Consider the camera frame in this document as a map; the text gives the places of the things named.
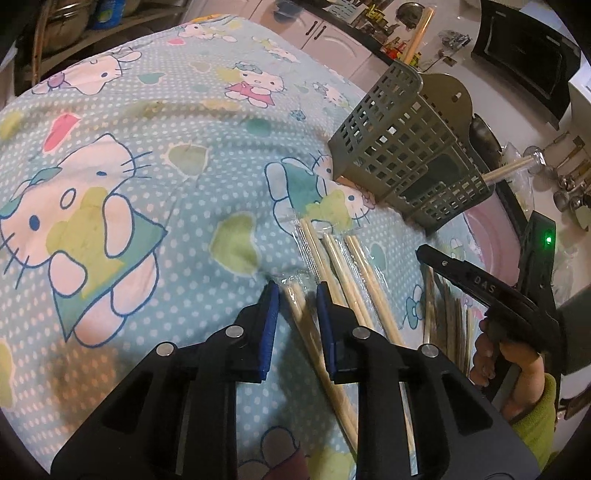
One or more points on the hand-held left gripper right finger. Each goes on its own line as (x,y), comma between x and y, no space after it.
(325,332)

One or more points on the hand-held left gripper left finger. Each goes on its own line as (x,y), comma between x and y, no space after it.
(270,332)

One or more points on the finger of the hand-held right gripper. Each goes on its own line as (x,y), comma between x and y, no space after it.
(480,281)

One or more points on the wooden chopsticks pair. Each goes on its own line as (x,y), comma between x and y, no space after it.
(314,249)
(304,323)
(430,314)
(455,327)
(420,32)
(508,168)
(344,277)
(374,290)

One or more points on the green plastic utensil basket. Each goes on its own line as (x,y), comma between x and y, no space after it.
(392,138)

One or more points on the person's right forearm green sleeve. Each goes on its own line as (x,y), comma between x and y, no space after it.
(538,429)

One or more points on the row of hanging kitchen utensils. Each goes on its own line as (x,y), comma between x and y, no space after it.
(568,184)

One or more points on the person's right hand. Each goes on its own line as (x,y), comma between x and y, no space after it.
(528,374)

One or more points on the steel pot with lid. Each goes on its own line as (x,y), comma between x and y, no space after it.
(485,138)

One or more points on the cartoon cat printed tablecloth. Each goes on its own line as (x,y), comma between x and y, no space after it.
(138,230)

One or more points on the black range hood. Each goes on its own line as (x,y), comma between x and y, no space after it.
(521,60)

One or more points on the hanging small metal tools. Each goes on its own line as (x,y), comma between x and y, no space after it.
(455,40)

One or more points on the group of condiment bottles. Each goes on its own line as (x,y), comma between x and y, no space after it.
(401,48)

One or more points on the hanging round metal lid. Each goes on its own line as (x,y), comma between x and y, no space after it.
(408,11)

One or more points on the blue plastic container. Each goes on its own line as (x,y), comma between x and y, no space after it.
(107,13)

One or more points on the large steel stock pot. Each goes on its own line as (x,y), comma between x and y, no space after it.
(69,11)

